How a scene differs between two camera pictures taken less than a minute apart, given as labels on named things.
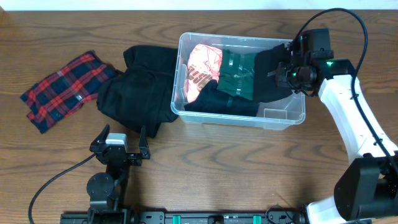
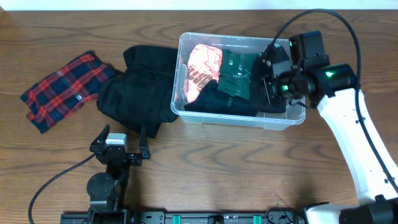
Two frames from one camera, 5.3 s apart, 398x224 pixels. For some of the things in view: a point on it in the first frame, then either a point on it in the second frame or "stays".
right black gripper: (282, 77) → (296, 70)
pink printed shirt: (204, 67) stays
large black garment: (141, 98) stays
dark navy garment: (212, 99) stays
